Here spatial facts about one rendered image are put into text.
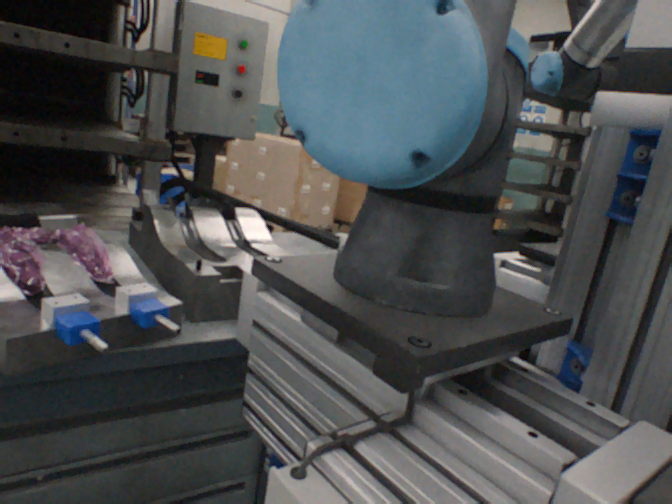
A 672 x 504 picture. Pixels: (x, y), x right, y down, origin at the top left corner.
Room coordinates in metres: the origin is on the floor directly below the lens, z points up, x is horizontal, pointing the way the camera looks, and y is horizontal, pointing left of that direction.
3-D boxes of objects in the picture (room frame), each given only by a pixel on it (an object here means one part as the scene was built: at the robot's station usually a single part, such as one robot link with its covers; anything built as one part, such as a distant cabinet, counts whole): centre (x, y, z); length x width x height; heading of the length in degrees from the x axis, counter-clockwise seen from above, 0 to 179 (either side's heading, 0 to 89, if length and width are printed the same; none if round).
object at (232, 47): (1.78, 0.51, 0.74); 0.31 x 0.22 x 1.47; 126
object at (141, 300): (0.70, 0.25, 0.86); 0.13 x 0.05 x 0.05; 53
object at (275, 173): (5.40, 0.70, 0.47); 1.22 x 0.80 x 0.94; 49
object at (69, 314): (0.61, 0.32, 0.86); 0.13 x 0.05 x 0.05; 53
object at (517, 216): (5.08, -2.18, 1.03); 1.54 x 0.94 x 2.06; 135
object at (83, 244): (0.82, 0.50, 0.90); 0.26 x 0.18 x 0.08; 53
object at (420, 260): (0.46, -0.08, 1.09); 0.15 x 0.15 x 0.10
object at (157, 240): (1.09, 0.27, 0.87); 0.50 x 0.26 x 0.14; 36
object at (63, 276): (0.81, 0.51, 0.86); 0.50 x 0.26 x 0.11; 53
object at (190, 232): (1.07, 0.27, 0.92); 0.35 x 0.16 x 0.09; 36
